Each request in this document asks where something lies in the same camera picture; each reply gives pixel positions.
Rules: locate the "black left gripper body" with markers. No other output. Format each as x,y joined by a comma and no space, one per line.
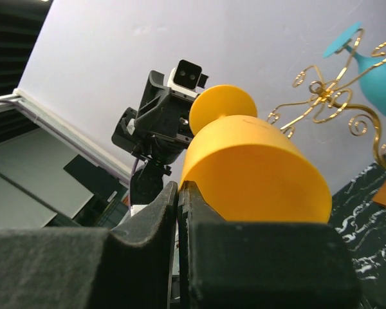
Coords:
158,130

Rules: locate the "gold wire glass rack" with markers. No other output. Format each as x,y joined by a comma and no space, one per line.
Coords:
329,98

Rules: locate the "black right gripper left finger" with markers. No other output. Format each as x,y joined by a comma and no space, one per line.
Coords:
129,266

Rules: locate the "blue wine glass back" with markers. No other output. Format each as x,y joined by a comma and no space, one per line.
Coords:
371,70

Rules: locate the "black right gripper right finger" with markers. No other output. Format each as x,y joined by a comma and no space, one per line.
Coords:
233,264

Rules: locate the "yellow wine glass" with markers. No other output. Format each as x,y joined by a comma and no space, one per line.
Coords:
245,168

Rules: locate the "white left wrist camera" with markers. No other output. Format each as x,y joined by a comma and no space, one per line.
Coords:
186,77

